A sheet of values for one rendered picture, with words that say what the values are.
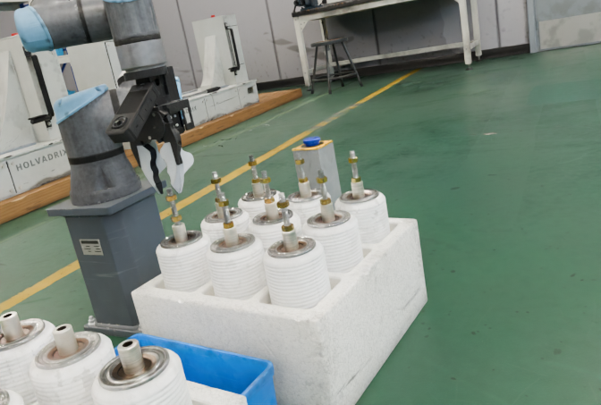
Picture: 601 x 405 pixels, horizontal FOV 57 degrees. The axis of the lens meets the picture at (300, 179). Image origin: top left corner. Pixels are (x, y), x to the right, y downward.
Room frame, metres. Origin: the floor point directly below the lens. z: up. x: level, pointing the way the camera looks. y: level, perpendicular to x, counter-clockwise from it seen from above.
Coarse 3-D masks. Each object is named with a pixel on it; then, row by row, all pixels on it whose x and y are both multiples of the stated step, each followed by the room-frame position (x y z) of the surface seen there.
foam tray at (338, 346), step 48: (384, 240) 0.92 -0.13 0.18; (144, 288) 0.91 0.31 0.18; (336, 288) 0.77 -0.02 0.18; (384, 288) 0.85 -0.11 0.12; (192, 336) 0.83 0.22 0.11; (240, 336) 0.77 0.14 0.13; (288, 336) 0.71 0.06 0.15; (336, 336) 0.72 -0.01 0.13; (384, 336) 0.83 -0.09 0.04; (288, 384) 0.73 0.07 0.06; (336, 384) 0.70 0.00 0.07
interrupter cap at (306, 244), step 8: (280, 240) 0.82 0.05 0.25; (304, 240) 0.80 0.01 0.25; (312, 240) 0.80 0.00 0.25; (272, 248) 0.80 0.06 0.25; (280, 248) 0.80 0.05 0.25; (304, 248) 0.77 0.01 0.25; (312, 248) 0.77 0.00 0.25; (272, 256) 0.77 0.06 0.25; (280, 256) 0.76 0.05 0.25; (288, 256) 0.75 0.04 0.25; (296, 256) 0.75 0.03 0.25
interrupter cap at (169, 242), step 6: (192, 234) 0.94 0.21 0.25; (198, 234) 0.93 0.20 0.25; (162, 240) 0.93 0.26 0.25; (168, 240) 0.93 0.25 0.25; (174, 240) 0.93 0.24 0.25; (186, 240) 0.92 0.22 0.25; (192, 240) 0.90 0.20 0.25; (198, 240) 0.90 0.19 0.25; (162, 246) 0.90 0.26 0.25; (168, 246) 0.89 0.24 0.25; (174, 246) 0.89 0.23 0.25; (180, 246) 0.89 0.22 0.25
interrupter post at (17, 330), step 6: (12, 312) 0.67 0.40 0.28; (0, 318) 0.66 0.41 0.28; (6, 318) 0.66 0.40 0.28; (12, 318) 0.66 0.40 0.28; (18, 318) 0.67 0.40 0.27; (0, 324) 0.66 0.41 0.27; (6, 324) 0.65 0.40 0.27; (12, 324) 0.66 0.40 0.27; (18, 324) 0.66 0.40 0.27; (6, 330) 0.65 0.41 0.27; (12, 330) 0.65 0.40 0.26; (18, 330) 0.66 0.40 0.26; (6, 336) 0.65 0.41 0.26; (12, 336) 0.65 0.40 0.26; (18, 336) 0.66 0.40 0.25
